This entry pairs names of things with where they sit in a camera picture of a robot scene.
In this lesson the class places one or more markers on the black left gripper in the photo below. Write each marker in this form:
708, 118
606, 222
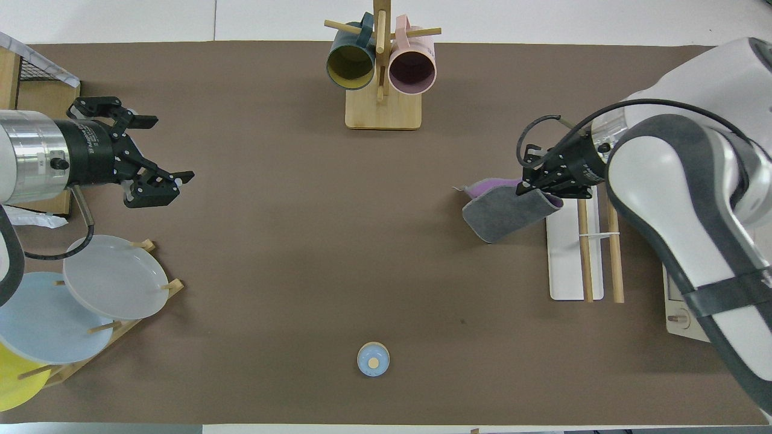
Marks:
90, 154

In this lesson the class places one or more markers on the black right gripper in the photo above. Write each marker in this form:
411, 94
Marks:
585, 160

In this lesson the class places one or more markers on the purple and grey towel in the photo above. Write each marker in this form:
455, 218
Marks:
500, 217

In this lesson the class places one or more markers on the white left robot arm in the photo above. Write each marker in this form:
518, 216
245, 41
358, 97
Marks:
30, 157

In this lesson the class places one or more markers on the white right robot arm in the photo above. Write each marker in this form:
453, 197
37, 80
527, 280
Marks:
693, 211

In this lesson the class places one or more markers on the white towel rack wooden bars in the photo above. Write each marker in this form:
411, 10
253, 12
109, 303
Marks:
567, 271

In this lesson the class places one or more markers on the wooden plate rack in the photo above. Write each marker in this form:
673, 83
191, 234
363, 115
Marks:
60, 374

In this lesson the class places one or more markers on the wooden shelf unit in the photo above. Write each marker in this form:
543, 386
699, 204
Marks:
48, 96

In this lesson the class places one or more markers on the grey plate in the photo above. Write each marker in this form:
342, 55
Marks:
114, 277

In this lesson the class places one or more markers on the pink mug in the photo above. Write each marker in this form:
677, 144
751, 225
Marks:
412, 69

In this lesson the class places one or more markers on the wooden mug tree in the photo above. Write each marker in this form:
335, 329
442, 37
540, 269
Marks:
383, 111

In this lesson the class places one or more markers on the beige toaster oven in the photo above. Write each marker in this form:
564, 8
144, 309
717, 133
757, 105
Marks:
681, 319

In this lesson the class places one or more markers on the light blue plate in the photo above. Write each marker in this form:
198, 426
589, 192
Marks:
42, 325

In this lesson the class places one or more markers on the brown table mat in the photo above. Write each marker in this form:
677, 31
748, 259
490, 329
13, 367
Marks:
362, 241

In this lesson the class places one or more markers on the dark teal mug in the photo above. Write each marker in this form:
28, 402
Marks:
351, 63

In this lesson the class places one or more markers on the yellow plate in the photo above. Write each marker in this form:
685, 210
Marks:
15, 386

